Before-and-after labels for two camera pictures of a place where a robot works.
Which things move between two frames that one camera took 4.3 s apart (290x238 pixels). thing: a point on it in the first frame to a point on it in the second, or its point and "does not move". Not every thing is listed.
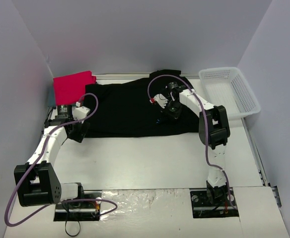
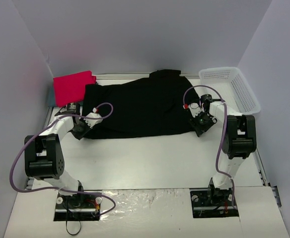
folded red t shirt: (68, 89) does not move
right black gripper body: (172, 109) to (199, 127)
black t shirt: (145, 106) does not move
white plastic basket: (225, 87) does not move
